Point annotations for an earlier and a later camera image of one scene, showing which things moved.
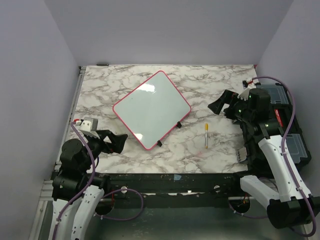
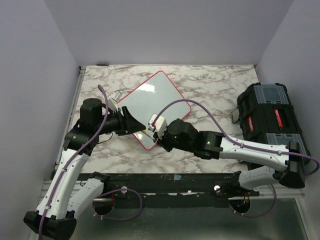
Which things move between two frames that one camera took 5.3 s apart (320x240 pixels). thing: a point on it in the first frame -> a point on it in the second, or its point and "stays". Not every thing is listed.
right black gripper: x=227 y=97 -> x=161 y=141
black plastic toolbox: x=296 y=151 stays
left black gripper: x=117 y=141 -> x=132 y=124
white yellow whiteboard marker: x=206 y=128 -> x=145 y=132
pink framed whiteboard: x=153 y=109 stays
